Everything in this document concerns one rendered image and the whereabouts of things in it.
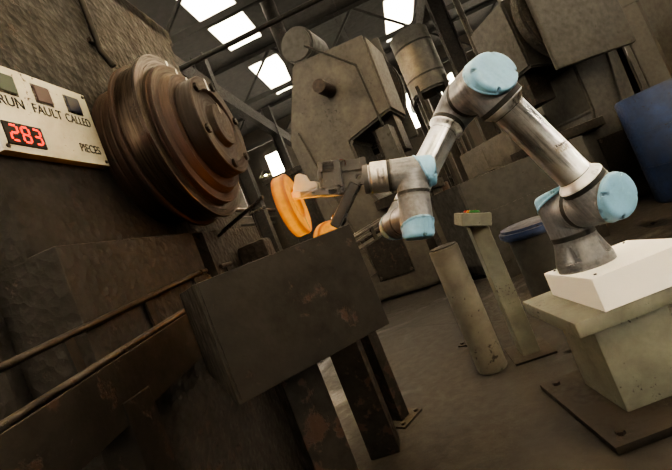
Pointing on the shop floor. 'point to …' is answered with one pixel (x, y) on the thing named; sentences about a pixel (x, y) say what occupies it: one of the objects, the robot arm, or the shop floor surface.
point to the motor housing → (366, 401)
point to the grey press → (567, 55)
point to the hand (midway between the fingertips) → (289, 198)
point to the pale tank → (424, 76)
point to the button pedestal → (504, 290)
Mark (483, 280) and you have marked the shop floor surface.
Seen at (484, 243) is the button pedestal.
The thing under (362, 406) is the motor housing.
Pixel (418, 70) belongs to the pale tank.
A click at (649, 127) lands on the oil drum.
